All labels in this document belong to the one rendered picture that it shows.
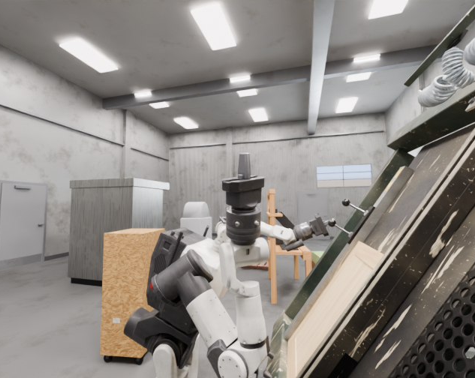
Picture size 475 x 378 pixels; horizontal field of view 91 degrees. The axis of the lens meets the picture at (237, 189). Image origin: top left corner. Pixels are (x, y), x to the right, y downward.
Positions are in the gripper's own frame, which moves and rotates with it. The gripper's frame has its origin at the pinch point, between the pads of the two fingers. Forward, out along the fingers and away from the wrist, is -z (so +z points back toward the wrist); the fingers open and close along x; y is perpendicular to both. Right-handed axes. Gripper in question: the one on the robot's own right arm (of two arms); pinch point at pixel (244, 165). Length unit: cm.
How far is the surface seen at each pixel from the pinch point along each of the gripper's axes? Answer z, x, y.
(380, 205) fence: 22, 74, 11
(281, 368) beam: 78, 22, 0
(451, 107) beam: -17, 68, 29
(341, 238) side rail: 46, 84, -8
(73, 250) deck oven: 213, 21, -491
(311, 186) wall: 203, 929, -489
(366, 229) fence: 33, 69, 9
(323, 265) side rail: 62, 76, -12
